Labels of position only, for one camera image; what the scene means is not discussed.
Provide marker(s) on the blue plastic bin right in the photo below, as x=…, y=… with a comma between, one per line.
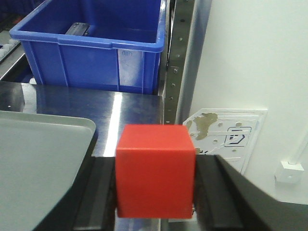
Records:
x=120, y=53

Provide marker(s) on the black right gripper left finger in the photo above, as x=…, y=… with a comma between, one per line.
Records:
x=89, y=205

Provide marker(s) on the red cube block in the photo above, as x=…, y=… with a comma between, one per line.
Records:
x=155, y=168

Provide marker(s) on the white panel with logo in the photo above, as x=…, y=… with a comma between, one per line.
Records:
x=229, y=133

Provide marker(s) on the dark object inside bin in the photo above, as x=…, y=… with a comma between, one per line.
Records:
x=78, y=29

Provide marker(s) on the grey metal tray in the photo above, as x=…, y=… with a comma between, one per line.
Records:
x=41, y=157

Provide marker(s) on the white roller conveyor rail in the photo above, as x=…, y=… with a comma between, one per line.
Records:
x=7, y=48

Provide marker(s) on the metal shelf upright post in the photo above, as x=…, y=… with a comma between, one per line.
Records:
x=186, y=28

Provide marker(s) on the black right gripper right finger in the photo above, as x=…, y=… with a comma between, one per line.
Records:
x=225, y=200

